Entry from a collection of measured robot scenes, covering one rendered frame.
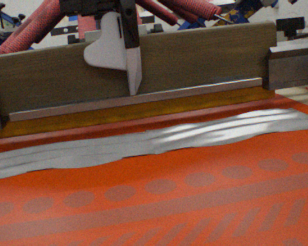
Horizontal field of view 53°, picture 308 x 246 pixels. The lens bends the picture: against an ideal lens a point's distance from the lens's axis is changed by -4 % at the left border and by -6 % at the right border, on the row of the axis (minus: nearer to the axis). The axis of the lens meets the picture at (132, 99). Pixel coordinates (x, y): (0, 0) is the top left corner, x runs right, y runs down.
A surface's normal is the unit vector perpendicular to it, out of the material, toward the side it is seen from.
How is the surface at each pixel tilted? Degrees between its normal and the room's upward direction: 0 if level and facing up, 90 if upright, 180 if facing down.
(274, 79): 90
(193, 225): 0
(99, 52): 82
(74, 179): 0
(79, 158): 39
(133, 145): 33
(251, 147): 0
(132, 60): 101
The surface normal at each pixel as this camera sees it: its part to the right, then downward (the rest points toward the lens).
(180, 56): 0.11, 0.19
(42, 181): -0.12, -0.97
